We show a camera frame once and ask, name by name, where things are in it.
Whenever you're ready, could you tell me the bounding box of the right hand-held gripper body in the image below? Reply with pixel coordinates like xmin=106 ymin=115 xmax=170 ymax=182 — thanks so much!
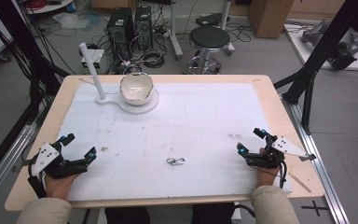
xmin=245 ymin=135 xmax=318 ymax=170

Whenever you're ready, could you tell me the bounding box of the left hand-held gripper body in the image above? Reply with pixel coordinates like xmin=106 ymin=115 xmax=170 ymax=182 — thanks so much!
xmin=21 ymin=141 xmax=90 ymax=199

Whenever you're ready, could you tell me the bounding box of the small metal key ring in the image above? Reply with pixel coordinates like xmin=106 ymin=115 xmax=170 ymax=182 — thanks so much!
xmin=166 ymin=156 xmax=186 ymax=167

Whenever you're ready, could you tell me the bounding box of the person's right hand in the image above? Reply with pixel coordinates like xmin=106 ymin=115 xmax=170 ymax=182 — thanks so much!
xmin=255 ymin=147 xmax=282 ymax=189

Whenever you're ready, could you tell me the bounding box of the person's left hand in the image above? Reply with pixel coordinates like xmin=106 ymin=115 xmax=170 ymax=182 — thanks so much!
xmin=44 ymin=173 xmax=82 ymax=201

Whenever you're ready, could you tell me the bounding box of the light wooden table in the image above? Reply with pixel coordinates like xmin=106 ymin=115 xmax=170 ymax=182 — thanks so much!
xmin=4 ymin=74 xmax=326 ymax=213

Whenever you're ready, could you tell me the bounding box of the thin wooden stick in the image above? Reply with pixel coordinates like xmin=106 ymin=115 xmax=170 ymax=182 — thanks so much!
xmin=288 ymin=172 xmax=312 ymax=194
xmin=78 ymin=77 xmax=96 ymax=87

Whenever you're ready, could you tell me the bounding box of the white foam mat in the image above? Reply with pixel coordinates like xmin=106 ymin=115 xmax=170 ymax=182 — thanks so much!
xmin=57 ymin=81 xmax=294 ymax=203

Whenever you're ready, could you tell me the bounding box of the person's dark trouser leg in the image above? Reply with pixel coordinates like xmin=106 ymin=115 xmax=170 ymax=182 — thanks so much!
xmin=103 ymin=206 xmax=152 ymax=224
xmin=190 ymin=203 xmax=237 ymax=224

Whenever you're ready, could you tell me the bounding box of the white bowl with gold rim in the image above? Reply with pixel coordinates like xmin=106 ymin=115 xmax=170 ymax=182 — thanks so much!
xmin=118 ymin=72 xmax=155 ymax=106

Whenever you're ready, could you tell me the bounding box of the white electronics box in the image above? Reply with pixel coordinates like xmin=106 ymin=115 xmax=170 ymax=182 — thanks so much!
xmin=80 ymin=48 xmax=105 ymax=76

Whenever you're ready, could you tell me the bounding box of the black round stool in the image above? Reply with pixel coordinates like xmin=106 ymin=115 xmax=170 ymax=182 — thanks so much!
xmin=185 ymin=25 xmax=232 ymax=76

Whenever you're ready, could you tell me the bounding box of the brown cardboard box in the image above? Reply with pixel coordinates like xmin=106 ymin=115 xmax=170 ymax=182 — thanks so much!
xmin=247 ymin=0 xmax=296 ymax=40

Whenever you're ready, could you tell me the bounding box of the grey machine on platform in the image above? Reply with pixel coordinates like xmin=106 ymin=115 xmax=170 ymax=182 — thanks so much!
xmin=300 ymin=21 xmax=358 ymax=71

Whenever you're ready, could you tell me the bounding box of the clear plastic sheet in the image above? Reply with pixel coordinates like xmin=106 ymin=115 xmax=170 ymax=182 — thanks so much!
xmin=51 ymin=11 xmax=102 ymax=32

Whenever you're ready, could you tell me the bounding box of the white desk leg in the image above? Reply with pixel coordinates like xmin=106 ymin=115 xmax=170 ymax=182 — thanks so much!
xmin=219 ymin=0 xmax=236 ymax=56
xmin=168 ymin=0 xmax=185 ymax=61

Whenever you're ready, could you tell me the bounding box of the large black computer tower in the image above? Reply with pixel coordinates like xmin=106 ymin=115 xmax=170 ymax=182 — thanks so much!
xmin=106 ymin=7 xmax=137 ymax=62

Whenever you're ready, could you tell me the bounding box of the flat black case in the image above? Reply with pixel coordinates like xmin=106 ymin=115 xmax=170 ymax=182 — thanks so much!
xmin=195 ymin=12 xmax=231 ymax=28

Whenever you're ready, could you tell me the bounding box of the round white table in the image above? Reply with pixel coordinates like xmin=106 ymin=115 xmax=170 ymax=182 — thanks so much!
xmin=22 ymin=0 xmax=76 ymax=16

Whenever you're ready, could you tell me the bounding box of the slim black computer tower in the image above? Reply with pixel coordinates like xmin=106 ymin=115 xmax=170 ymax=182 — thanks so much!
xmin=134 ymin=5 xmax=154 ymax=52

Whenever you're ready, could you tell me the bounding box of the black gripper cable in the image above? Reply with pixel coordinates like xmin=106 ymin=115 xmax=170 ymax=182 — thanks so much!
xmin=278 ymin=161 xmax=289 ymax=189

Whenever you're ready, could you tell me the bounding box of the aluminium rail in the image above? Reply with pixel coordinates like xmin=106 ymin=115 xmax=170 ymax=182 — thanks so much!
xmin=280 ymin=93 xmax=351 ymax=224
xmin=0 ymin=123 xmax=40 ymax=208

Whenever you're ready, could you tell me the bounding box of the black cable under table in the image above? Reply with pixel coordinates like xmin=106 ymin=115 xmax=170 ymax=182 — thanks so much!
xmin=234 ymin=203 xmax=256 ymax=218

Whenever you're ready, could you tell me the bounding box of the white stand with post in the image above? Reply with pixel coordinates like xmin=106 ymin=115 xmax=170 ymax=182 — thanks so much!
xmin=78 ymin=42 xmax=160 ymax=116

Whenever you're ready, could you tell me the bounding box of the black metal frame beam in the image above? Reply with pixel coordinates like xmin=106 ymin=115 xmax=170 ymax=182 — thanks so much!
xmin=0 ymin=0 xmax=71 ymax=189
xmin=272 ymin=0 xmax=358 ymax=135

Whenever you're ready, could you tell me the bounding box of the coil of black cables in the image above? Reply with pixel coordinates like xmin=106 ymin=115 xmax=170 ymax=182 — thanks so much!
xmin=140 ymin=48 xmax=167 ymax=69

